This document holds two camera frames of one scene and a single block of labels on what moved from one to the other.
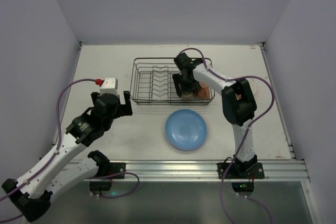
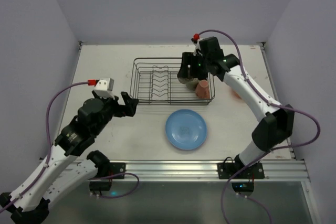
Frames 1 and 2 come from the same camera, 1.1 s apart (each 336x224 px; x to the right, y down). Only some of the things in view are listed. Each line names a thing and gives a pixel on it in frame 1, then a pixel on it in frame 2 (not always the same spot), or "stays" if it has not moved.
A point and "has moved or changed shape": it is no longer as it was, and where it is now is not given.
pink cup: x=203 y=93 stays
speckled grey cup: x=187 y=94 has moved or changed shape
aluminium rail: x=207 y=171 stays
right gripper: x=178 y=85 → x=191 y=64
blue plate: x=186 y=129 stays
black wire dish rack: x=153 y=83 stays
